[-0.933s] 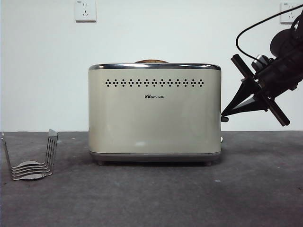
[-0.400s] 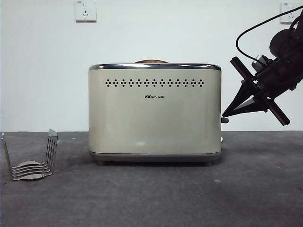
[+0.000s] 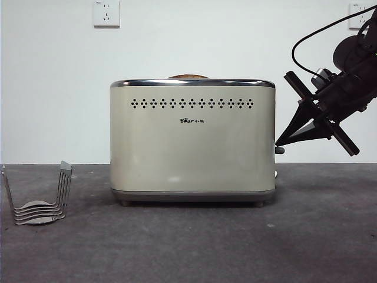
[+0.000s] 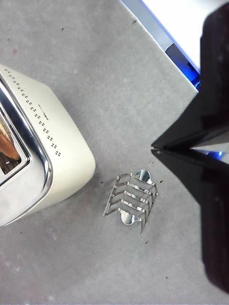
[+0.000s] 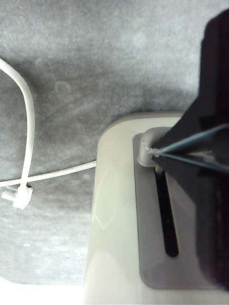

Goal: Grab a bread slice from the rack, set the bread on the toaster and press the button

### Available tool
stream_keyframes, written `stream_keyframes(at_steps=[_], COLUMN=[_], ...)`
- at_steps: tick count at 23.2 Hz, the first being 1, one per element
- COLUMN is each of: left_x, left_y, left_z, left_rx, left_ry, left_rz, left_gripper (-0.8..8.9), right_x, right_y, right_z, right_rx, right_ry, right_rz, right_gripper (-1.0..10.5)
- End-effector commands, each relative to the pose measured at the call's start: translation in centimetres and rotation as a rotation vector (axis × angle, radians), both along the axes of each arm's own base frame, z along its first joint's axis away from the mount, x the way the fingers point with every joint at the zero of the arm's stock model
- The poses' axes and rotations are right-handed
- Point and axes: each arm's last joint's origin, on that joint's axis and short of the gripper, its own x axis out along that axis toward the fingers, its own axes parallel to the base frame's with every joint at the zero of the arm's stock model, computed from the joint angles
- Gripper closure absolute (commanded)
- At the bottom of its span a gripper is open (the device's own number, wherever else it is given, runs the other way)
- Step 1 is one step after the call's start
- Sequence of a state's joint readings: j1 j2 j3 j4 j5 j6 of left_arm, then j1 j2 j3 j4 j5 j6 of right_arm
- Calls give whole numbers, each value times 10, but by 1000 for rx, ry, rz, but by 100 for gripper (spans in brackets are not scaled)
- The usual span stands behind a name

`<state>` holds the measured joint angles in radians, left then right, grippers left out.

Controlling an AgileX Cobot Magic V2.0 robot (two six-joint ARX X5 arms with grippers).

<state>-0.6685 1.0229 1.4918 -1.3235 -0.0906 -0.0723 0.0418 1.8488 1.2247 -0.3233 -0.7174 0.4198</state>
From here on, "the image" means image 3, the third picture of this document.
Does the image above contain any browned bread slice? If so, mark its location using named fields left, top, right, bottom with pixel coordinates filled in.
left=167, top=73, right=210, bottom=80

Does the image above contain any cream two-slot toaster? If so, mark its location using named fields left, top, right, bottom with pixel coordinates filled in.
left=110, top=78, right=277, bottom=207

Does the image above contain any white wall socket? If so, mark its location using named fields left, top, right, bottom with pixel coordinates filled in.
left=93, top=0, right=121, bottom=29
left=348, top=2, right=375, bottom=31

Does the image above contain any steel wire toast rack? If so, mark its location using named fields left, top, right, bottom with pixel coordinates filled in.
left=1, top=160, right=74, bottom=226

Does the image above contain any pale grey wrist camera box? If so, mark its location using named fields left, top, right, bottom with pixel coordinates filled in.
left=310, top=67, right=339, bottom=88

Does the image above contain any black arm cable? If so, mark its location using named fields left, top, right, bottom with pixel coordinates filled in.
left=291, top=8, right=377, bottom=76

